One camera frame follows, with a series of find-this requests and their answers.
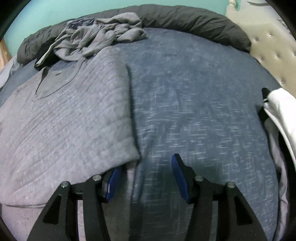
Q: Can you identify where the crumpled grey garment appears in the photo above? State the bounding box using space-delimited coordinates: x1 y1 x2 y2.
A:
35 12 148 67

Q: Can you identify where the grey knit sweater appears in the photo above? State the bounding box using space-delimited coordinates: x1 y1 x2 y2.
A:
0 45 141 241

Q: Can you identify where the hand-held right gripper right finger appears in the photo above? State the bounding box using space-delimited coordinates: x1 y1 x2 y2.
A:
171 153 269 241

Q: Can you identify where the folded grey garment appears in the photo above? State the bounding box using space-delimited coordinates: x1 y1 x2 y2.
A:
261 102 290 241

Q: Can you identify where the dark grey rolled duvet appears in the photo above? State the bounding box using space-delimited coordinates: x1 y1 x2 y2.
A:
17 4 252 65

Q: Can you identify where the light grey blanket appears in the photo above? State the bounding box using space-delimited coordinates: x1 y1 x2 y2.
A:
0 57 21 88

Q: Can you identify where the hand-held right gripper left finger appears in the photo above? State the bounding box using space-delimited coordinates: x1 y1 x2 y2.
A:
26 166 123 241

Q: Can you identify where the blue bed sheet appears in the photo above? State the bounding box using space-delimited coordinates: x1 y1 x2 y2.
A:
0 27 289 241

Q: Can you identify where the folded white garment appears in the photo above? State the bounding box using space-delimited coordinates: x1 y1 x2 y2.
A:
264 88 296 163

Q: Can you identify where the blue patterned garment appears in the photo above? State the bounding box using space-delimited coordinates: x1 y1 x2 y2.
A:
66 19 95 29

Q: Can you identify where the wooden frame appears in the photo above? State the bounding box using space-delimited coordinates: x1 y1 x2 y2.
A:
0 38 13 66

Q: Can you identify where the cream tufted headboard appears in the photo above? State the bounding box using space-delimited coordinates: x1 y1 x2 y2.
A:
225 0 296 93

